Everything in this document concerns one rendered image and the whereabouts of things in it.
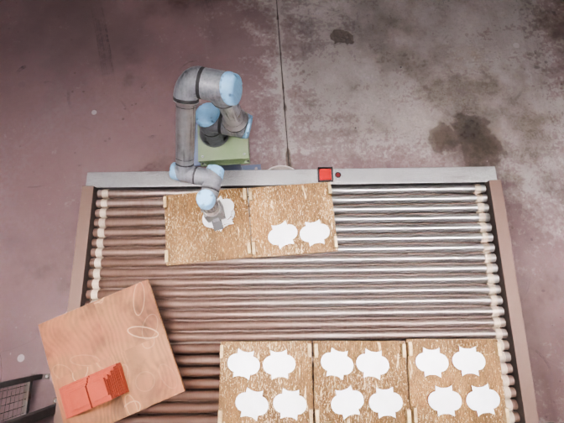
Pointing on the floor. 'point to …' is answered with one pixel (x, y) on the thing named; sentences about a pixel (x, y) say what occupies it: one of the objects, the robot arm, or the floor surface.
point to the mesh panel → (25, 388)
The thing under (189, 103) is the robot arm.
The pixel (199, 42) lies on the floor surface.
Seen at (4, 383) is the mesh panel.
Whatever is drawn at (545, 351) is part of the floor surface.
